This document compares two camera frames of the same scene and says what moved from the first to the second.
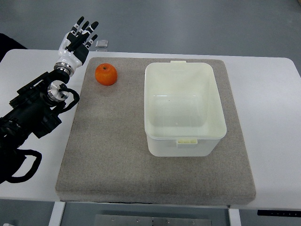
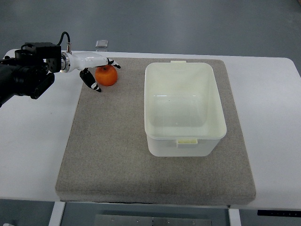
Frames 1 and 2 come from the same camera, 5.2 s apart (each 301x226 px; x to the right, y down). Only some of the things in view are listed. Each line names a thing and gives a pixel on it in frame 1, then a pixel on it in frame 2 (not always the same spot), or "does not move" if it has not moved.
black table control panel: x=279 y=213 does not move
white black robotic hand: x=74 y=47 → x=74 y=60
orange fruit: x=106 y=74 does not move
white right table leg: x=234 y=217 does not move
